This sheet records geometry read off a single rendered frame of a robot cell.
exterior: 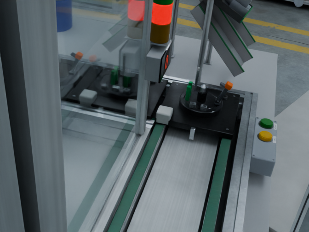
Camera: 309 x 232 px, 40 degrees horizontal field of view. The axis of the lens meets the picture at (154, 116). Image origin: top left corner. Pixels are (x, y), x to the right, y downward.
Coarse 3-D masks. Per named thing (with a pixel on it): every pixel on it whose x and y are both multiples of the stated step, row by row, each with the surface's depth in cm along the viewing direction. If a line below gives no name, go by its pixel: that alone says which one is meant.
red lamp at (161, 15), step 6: (156, 6) 101; (162, 6) 101; (168, 6) 102; (156, 12) 102; (162, 12) 102; (168, 12) 102; (156, 18) 103; (162, 18) 103; (168, 18) 103; (162, 24) 104
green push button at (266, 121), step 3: (261, 120) 134; (264, 120) 134; (267, 120) 134; (270, 120) 134; (261, 123) 133; (264, 123) 133; (267, 123) 133; (270, 123) 133; (264, 126) 133; (267, 126) 132; (270, 126) 133
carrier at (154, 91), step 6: (150, 84) 147; (156, 84) 147; (162, 84) 147; (150, 90) 144; (156, 90) 144; (162, 90) 144; (150, 96) 140; (156, 96) 141; (150, 102) 138; (156, 102) 138; (150, 108) 135; (150, 114) 132
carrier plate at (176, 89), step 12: (180, 84) 148; (168, 96) 141; (228, 96) 145; (180, 108) 136; (228, 108) 138; (180, 120) 131; (192, 120) 131; (204, 120) 132; (216, 120) 132; (228, 120) 133; (204, 132) 129; (216, 132) 128; (228, 132) 128
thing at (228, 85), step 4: (220, 84) 132; (224, 84) 132; (228, 84) 131; (232, 84) 132; (224, 88) 133; (228, 88) 131; (224, 92) 133; (220, 96) 134; (216, 100) 135; (220, 100) 135
